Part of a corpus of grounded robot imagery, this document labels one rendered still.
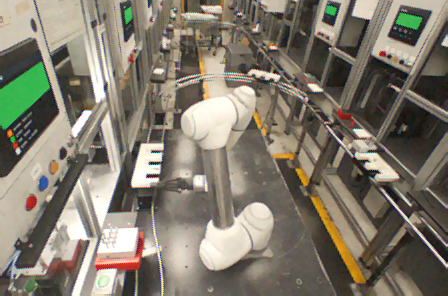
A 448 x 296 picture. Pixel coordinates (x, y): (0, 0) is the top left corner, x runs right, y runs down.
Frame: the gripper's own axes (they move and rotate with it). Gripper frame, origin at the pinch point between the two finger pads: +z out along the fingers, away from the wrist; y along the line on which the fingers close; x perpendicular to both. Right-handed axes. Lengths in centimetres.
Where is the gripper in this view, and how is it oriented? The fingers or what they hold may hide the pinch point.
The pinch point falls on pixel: (156, 184)
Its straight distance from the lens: 145.0
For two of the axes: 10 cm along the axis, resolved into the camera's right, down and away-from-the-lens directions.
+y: 0.8, -8.3, -5.5
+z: -9.9, 0.0, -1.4
